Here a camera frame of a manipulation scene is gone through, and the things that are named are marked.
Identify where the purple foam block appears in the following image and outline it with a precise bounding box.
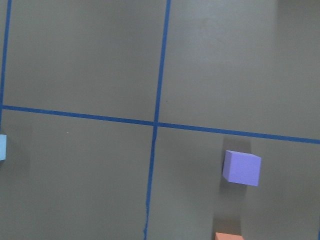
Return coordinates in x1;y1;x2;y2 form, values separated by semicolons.
222;150;262;187

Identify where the light blue foam block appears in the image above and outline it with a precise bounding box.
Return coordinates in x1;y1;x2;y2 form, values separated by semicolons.
0;134;7;161

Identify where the orange foam block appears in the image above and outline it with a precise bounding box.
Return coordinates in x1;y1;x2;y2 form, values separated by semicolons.
214;232;244;240

